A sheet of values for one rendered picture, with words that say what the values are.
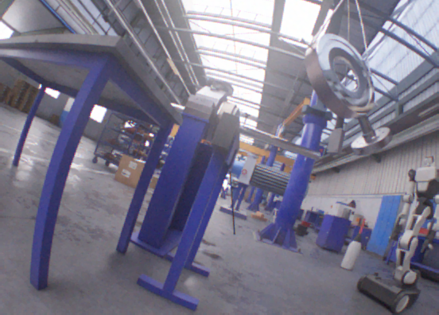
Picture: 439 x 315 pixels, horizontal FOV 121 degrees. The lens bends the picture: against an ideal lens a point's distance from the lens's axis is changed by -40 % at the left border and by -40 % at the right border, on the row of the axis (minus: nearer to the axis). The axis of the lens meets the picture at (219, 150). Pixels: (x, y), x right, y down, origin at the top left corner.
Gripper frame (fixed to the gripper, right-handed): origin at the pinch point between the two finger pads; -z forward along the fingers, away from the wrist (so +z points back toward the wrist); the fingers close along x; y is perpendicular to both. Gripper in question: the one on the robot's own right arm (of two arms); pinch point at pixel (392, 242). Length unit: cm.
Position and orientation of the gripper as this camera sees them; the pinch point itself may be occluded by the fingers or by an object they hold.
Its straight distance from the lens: 244.6
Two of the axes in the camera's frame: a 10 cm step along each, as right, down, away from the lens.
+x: -8.5, -5.3, 0.5
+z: 5.3, -8.4, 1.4
